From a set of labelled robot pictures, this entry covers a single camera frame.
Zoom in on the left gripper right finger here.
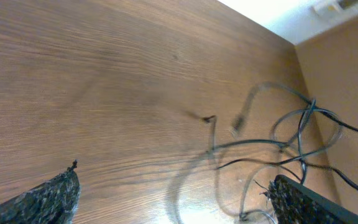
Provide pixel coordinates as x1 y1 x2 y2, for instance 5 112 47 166
264 174 358 224

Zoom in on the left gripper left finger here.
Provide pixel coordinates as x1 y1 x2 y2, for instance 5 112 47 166
0 161 81 224

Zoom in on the black USB cable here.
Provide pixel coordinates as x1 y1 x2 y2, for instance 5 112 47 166
202 81 358 224

